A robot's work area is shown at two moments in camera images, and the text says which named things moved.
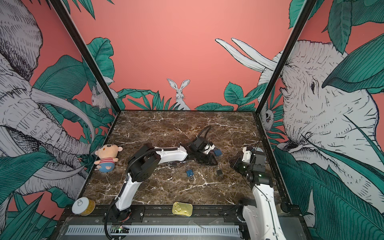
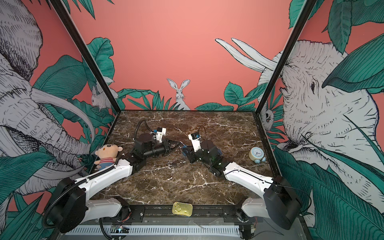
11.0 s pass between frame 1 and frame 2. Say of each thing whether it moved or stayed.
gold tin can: stayed
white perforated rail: stayed
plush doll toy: stayed
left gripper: moved
